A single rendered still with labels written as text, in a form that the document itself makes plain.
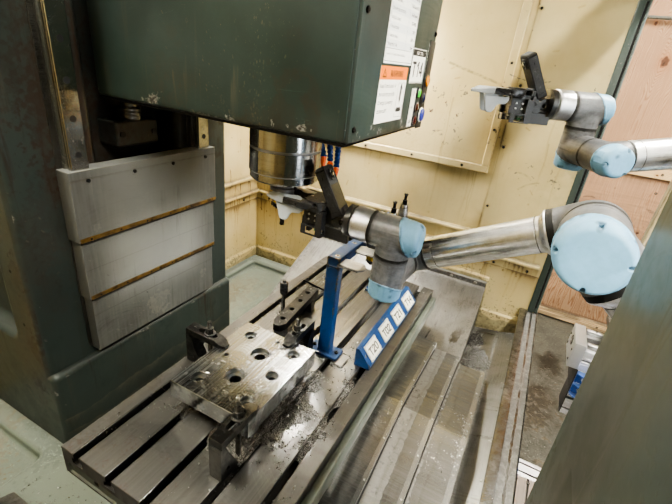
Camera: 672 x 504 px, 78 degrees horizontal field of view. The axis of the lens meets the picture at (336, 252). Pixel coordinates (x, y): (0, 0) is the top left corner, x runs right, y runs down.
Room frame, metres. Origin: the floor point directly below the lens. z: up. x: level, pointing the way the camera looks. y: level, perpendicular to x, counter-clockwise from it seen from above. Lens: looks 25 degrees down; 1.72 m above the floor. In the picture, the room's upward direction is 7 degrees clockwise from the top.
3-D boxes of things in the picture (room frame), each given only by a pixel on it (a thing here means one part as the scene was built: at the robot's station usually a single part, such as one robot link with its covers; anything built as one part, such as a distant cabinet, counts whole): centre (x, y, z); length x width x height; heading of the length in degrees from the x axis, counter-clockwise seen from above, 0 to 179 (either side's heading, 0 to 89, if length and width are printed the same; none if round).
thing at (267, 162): (0.93, 0.14, 1.51); 0.16 x 0.16 x 0.12
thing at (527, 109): (1.13, -0.44, 1.66); 0.12 x 0.08 x 0.09; 95
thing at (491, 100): (1.11, -0.34, 1.66); 0.09 x 0.03 x 0.06; 95
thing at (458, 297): (1.52, -0.14, 0.75); 0.89 x 0.70 x 0.26; 65
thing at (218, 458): (0.63, 0.17, 0.97); 0.13 x 0.03 x 0.15; 155
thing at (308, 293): (1.16, 0.11, 0.93); 0.26 x 0.05 x 0.06; 160
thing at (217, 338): (0.90, 0.32, 0.97); 0.13 x 0.03 x 0.15; 65
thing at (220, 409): (0.82, 0.19, 0.97); 0.29 x 0.23 x 0.05; 155
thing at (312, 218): (0.88, 0.02, 1.39); 0.12 x 0.08 x 0.09; 65
